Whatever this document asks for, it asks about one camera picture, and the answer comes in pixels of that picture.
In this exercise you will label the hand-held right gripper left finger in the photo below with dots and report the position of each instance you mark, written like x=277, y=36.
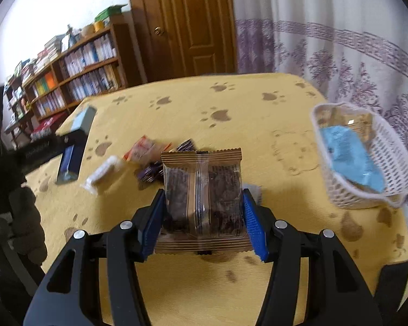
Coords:
x=153, y=224

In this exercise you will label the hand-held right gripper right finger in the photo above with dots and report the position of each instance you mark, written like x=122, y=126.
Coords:
x=255, y=227

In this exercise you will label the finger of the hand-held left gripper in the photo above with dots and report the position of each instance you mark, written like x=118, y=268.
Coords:
x=71, y=139

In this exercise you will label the dark blue snack packet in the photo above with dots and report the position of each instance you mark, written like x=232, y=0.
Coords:
x=68, y=166

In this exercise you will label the brown clear window snack packet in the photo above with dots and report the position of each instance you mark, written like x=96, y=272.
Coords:
x=204, y=176

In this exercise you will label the red white candy packet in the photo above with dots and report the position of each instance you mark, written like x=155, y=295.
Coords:
x=141, y=149

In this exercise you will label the light blue snack packet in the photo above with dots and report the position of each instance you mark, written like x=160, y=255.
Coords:
x=346, y=156

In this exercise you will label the gold brown snack packet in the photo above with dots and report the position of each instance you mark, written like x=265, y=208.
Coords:
x=360, y=125

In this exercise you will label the white plastic basket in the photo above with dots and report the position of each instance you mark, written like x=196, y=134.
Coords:
x=387, y=156

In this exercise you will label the person's left hand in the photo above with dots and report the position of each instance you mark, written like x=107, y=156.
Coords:
x=27, y=224

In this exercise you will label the red box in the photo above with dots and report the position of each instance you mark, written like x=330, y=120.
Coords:
x=47, y=125

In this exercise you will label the clear plastic snack packet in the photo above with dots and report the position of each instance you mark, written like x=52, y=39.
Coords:
x=100, y=175

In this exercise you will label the small dark shelf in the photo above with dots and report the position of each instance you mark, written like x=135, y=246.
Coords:
x=18, y=108

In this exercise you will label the rows of shelved books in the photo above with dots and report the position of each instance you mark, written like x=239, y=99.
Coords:
x=88, y=81

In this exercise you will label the stack of books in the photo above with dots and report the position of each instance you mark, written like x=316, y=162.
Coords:
x=47, y=54

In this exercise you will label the yellow paw print blanket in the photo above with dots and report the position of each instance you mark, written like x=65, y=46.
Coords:
x=258, y=125

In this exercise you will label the wooden bookshelf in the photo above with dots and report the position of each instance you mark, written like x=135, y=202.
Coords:
x=125, y=51

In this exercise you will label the tan bowl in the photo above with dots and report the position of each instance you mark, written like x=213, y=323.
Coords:
x=87, y=31

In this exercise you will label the yellow cup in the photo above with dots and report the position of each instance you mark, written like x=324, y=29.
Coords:
x=98, y=24

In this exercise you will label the green box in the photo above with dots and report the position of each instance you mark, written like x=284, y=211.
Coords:
x=110, y=13

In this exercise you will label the brass door knob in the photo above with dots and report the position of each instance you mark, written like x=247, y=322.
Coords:
x=158, y=31

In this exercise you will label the wooden door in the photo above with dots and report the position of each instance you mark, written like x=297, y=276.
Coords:
x=190, y=23

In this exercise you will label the purple patterned white curtain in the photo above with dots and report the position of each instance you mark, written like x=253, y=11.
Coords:
x=326, y=40

